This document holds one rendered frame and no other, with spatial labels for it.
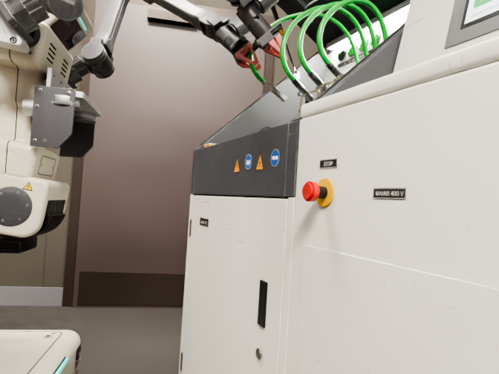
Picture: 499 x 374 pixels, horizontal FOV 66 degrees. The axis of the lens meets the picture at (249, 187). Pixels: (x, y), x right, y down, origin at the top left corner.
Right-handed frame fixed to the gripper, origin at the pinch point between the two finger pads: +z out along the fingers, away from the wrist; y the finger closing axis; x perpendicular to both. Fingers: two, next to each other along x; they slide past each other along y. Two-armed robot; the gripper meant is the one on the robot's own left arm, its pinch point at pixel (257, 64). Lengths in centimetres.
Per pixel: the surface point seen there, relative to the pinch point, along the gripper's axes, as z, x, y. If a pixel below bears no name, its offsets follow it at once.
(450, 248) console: 76, 17, -57
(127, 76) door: -131, 39, 97
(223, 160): 20.8, 29.8, -6.3
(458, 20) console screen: 49, -23, -36
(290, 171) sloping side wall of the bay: 47, 21, -33
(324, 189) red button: 57, 20, -42
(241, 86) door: -84, -17, 131
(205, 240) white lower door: 30, 51, 7
